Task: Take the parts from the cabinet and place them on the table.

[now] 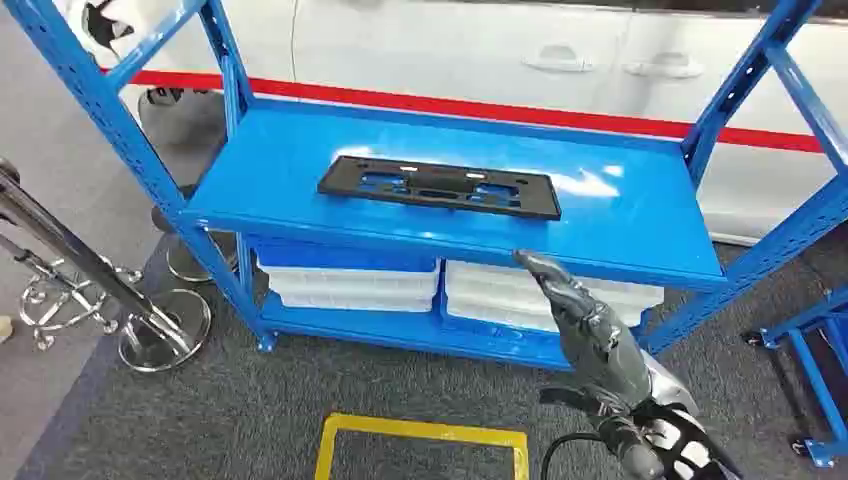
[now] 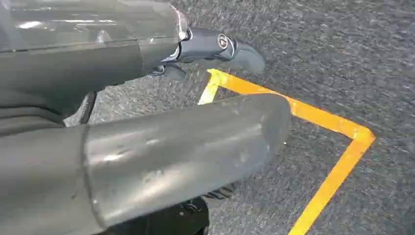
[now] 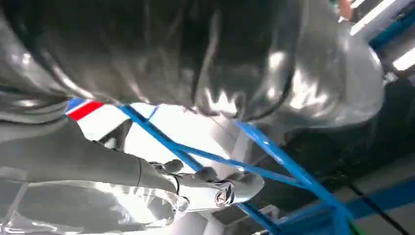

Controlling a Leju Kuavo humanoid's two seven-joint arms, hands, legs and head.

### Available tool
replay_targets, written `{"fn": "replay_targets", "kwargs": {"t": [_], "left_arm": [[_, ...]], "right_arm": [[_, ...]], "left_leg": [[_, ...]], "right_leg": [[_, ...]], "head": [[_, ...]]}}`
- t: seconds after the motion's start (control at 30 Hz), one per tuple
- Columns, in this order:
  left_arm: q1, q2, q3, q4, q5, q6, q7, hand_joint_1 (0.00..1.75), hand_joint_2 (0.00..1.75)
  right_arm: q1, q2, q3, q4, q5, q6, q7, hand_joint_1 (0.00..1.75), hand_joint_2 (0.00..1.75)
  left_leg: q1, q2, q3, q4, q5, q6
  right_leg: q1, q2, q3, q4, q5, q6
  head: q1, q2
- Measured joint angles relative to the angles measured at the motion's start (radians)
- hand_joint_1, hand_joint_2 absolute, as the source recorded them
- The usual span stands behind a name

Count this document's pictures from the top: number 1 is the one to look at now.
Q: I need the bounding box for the white car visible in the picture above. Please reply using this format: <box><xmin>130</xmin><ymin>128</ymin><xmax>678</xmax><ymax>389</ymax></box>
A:
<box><xmin>52</xmin><ymin>0</ymin><xmax>848</xmax><ymax>248</ymax></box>

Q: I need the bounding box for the small blue metal rack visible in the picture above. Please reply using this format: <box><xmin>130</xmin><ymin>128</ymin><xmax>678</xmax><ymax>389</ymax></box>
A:
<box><xmin>741</xmin><ymin>284</ymin><xmax>848</xmax><ymax>470</ymax></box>

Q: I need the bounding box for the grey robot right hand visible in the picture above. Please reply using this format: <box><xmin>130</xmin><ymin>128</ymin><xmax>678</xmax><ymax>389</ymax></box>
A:
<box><xmin>513</xmin><ymin>249</ymin><xmax>657</xmax><ymax>419</ymax></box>

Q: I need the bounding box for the chrome stanchion base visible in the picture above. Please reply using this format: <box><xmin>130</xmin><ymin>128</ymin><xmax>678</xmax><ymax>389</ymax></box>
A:
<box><xmin>164</xmin><ymin>230</ymin><xmax>238</xmax><ymax>285</ymax></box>

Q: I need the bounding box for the blue metal shelf rack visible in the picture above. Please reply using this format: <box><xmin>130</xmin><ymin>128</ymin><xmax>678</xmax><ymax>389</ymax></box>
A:
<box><xmin>3</xmin><ymin>0</ymin><xmax>848</xmax><ymax>372</ymax></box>

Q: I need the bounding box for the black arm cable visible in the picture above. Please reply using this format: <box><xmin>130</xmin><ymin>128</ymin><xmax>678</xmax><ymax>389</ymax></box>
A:
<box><xmin>541</xmin><ymin>432</ymin><xmax>605</xmax><ymax>480</ymax></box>

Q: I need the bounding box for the red barrier belt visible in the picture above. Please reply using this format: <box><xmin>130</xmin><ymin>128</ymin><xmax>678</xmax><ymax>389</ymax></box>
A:
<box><xmin>99</xmin><ymin>68</ymin><xmax>824</xmax><ymax>155</ymax></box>

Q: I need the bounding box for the chrome stanchion post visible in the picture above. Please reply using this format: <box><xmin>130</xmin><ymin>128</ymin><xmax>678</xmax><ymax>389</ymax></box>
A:
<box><xmin>0</xmin><ymin>157</ymin><xmax>213</xmax><ymax>374</ymax></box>

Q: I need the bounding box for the white plastic bin stack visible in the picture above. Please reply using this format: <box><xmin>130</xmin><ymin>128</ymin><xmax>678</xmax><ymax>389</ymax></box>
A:
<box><xmin>256</xmin><ymin>260</ymin><xmax>443</xmax><ymax>314</ymax></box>
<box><xmin>442</xmin><ymin>259</ymin><xmax>666</xmax><ymax>334</ymax></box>

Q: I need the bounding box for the chrome wire stand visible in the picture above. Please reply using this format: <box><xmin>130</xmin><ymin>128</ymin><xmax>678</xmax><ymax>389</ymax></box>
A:
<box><xmin>18</xmin><ymin>254</ymin><xmax>144</xmax><ymax>351</ymax></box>

